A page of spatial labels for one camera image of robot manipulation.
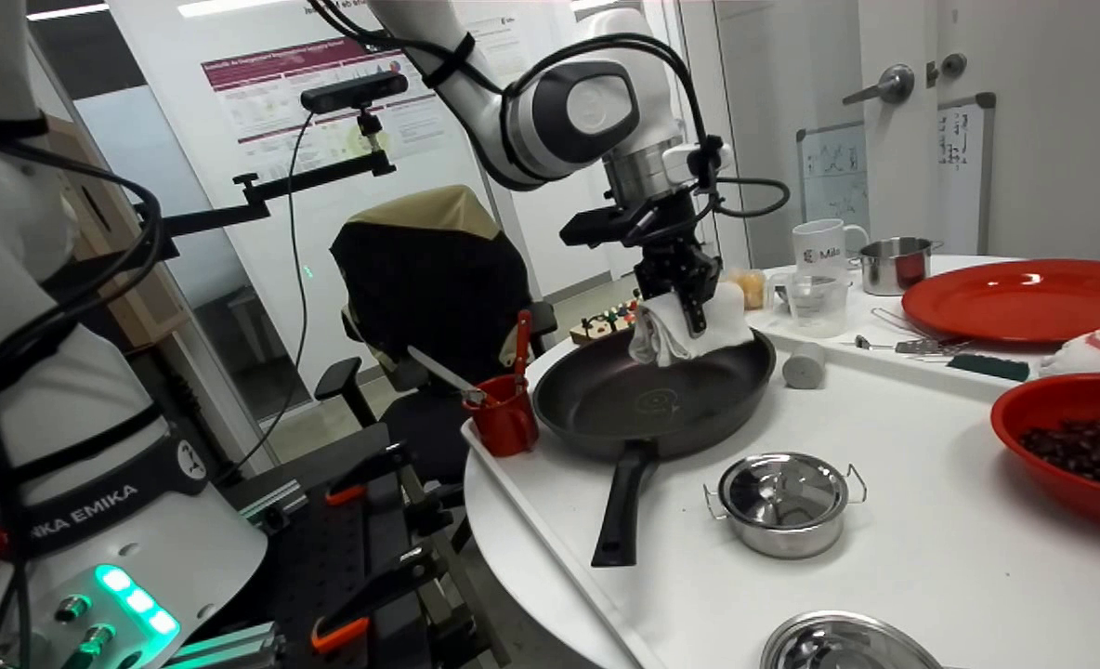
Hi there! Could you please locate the red plate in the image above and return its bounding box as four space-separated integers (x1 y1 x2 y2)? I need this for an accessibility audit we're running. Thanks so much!
898 257 1100 354

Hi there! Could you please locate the flat steel lid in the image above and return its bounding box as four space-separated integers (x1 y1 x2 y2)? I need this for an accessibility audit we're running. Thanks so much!
759 605 950 669

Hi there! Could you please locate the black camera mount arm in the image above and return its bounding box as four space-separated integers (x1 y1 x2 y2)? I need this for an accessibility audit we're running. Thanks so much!
72 116 400 280

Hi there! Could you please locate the metal wire utensil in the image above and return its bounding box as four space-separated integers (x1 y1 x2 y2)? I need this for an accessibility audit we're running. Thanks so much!
850 332 950 361

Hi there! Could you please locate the small dark rectangular block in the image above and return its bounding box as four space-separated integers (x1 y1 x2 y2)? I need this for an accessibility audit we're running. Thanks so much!
943 348 1032 387

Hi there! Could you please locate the small grey round object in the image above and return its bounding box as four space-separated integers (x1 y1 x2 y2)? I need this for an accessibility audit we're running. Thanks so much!
778 348 829 395

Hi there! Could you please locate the silver door lever handle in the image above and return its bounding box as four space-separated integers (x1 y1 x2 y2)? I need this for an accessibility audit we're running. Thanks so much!
840 64 920 112

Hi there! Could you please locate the clear glass cup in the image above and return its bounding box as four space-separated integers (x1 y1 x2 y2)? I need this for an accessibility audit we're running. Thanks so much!
778 265 856 343

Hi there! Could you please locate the silver deadbolt knob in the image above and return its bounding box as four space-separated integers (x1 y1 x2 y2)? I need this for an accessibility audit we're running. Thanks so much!
920 49 972 87

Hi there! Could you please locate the black office chair beige top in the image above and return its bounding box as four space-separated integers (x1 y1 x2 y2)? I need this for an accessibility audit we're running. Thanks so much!
313 180 561 490

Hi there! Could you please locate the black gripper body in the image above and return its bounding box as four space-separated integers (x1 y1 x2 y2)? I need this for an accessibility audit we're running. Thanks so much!
633 195 725 287

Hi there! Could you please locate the brown cardboard box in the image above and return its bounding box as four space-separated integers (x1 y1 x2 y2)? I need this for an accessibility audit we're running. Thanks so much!
26 97 194 354

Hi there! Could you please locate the black stereo camera bar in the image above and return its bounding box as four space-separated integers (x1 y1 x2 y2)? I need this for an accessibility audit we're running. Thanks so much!
297 69 414 118

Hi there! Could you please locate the plain white door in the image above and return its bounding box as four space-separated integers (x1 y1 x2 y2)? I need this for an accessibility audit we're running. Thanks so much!
856 0 1100 266

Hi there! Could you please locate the red cup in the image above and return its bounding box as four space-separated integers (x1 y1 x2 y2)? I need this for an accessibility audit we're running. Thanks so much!
459 370 541 462

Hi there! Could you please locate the toy sushi board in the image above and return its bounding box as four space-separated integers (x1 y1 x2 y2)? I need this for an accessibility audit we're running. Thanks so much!
568 306 642 348

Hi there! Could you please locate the black camera cable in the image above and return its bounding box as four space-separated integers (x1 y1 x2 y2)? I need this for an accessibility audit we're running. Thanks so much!
229 106 318 478

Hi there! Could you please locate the red bowl of beans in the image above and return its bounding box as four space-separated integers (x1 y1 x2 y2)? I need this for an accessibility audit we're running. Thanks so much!
990 367 1100 540

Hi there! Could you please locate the red spatula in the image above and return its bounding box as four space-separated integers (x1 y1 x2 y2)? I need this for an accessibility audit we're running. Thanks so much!
505 306 540 389

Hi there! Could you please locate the black frying pan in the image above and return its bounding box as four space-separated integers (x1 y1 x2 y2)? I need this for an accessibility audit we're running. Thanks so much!
528 323 782 572

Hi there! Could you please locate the black robot bench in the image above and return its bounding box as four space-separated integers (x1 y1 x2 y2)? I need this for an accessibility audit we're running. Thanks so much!
194 418 510 669

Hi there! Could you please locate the white poster purple band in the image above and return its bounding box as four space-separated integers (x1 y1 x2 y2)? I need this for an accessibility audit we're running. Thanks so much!
194 17 435 144

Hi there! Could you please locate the white mug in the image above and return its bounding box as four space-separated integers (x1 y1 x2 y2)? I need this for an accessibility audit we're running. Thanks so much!
788 216 874 280

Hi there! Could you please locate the steel pot with wire handles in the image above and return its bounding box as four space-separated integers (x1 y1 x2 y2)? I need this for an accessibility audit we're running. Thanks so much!
701 447 874 566

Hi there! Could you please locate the clipped paper on door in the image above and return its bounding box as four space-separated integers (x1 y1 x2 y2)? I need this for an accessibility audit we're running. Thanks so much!
931 87 1000 258

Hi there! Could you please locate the steel cup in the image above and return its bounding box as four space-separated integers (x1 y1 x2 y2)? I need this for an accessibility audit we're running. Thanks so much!
856 232 935 299

